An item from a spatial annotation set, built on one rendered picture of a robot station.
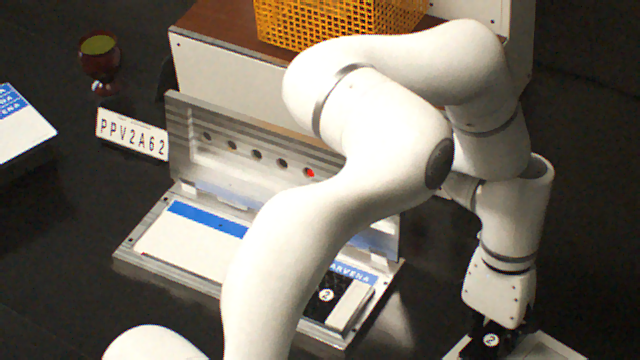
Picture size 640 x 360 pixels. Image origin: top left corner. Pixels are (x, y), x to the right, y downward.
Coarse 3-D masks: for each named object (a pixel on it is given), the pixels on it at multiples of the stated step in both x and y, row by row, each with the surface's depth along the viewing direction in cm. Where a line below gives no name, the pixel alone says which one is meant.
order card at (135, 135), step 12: (108, 120) 236; (120, 120) 234; (132, 120) 233; (96, 132) 238; (108, 132) 236; (120, 132) 235; (132, 132) 234; (144, 132) 232; (156, 132) 231; (132, 144) 234; (144, 144) 233; (156, 144) 232; (156, 156) 233; (168, 156) 231
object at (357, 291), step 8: (352, 288) 205; (360, 288) 206; (368, 288) 205; (344, 296) 204; (352, 296) 204; (360, 296) 204; (344, 304) 203; (352, 304) 203; (336, 312) 202; (344, 312) 202; (352, 312) 202; (328, 320) 201; (336, 320) 201; (344, 320) 201; (336, 328) 200
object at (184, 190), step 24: (168, 192) 225; (192, 192) 225; (240, 216) 220; (120, 264) 216; (144, 264) 213; (360, 264) 210; (384, 264) 210; (192, 288) 209; (216, 288) 209; (384, 288) 207; (312, 336) 200
